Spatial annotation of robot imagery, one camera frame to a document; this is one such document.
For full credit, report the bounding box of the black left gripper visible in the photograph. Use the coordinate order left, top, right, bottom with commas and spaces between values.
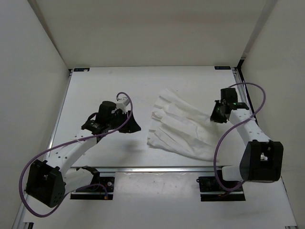
107, 110, 141, 134

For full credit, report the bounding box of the white pleated skirt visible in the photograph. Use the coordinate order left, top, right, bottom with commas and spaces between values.
147, 89, 219, 161

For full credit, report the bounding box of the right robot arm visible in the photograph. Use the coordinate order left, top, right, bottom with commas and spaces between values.
210, 87, 284, 191

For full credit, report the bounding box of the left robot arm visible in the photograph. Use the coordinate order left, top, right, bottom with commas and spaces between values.
25, 97, 141, 208

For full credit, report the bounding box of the blue right corner label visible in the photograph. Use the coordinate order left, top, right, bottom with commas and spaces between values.
214, 66, 231, 70

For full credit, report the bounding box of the blue corner label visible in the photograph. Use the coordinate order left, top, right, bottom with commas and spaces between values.
214, 66, 231, 70
73, 68, 90, 72

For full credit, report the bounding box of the blue left corner label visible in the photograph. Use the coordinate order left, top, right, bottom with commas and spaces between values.
73, 68, 90, 72

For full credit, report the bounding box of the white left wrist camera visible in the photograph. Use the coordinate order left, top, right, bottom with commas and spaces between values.
116, 97, 130, 114

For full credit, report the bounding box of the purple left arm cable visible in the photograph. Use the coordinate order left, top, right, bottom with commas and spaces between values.
19, 92, 133, 218

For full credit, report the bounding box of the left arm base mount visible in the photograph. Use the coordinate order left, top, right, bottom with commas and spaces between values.
70, 173, 115, 200

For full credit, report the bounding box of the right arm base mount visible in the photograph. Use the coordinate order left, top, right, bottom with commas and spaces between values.
196, 177, 245, 202

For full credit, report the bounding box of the aluminium front table rail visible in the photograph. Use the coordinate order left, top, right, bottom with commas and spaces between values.
42, 166, 239, 174

